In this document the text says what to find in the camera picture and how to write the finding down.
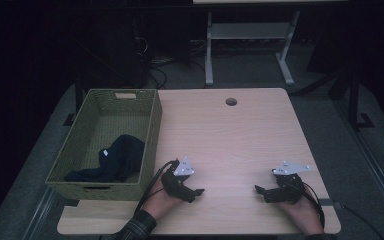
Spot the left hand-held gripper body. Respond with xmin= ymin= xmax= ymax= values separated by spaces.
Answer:
xmin=161 ymin=156 xmax=198 ymax=203

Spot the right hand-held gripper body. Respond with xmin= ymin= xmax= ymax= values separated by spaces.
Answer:
xmin=271 ymin=161 xmax=312 ymax=205

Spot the dark blue fishbone print garment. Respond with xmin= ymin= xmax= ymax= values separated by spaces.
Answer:
xmin=63 ymin=134 xmax=146 ymax=183

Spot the green woven basket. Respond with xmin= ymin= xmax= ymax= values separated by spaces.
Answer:
xmin=45 ymin=88 xmax=163 ymax=202

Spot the person's left hand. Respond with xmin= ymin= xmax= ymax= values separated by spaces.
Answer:
xmin=142 ymin=175 xmax=182 ymax=221

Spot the person's right hand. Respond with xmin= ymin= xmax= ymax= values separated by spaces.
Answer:
xmin=275 ymin=195 xmax=325 ymax=236

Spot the black metal stand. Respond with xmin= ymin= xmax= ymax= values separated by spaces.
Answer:
xmin=329 ymin=66 xmax=376 ymax=132

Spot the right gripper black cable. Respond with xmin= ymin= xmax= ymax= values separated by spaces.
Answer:
xmin=299 ymin=181 xmax=326 ymax=230

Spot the thin black floor cable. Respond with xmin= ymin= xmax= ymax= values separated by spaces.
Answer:
xmin=333 ymin=199 xmax=378 ymax=240

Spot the metal floor rail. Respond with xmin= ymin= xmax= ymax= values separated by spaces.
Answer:
xmin=333 ymin=99 xmax=384 ymax=232
xmin=22 ymin=187 xmax=58 ymax=240

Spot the tangle of black floor cables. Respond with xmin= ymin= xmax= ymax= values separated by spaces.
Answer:
xmin=131 ymin=34 xmax=208 ymax=90

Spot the white metal table frame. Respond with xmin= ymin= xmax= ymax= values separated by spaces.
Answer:
xmin=192 ymin=0 xmax=348 ymax=87

